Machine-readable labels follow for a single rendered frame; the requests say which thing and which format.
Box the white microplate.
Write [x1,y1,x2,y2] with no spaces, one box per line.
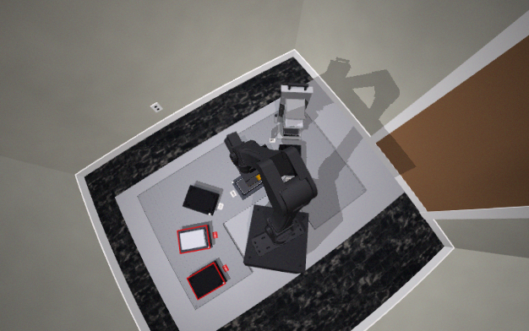
[180,229,206,250]

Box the dark grey shelf rack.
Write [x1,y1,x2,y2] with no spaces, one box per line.
[277,92,312,140]

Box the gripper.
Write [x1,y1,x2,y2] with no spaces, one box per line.
[236,166,261,187]

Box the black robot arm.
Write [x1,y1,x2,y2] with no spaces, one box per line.
[224,132,318,257]

